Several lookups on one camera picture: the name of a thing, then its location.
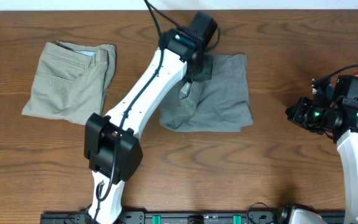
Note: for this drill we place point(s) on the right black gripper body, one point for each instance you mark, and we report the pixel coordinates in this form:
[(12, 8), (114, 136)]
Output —
[(310, 116)]

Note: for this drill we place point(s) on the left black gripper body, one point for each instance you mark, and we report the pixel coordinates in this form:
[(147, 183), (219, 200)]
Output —
[(202, 68)]

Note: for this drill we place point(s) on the grey shorts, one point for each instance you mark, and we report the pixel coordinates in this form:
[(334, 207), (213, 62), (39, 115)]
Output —
[(220, 104)]

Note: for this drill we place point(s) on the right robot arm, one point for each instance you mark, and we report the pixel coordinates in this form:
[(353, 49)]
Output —
[(346, 140)]

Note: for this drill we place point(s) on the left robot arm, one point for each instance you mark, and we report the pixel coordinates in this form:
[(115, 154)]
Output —
[(112, 141)]

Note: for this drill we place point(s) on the folded khaki shorts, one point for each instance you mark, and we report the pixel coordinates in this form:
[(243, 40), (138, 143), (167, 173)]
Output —
[(71, 81)]

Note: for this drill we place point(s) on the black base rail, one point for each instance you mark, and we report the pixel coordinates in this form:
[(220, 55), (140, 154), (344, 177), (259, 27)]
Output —
[(255, 215)]

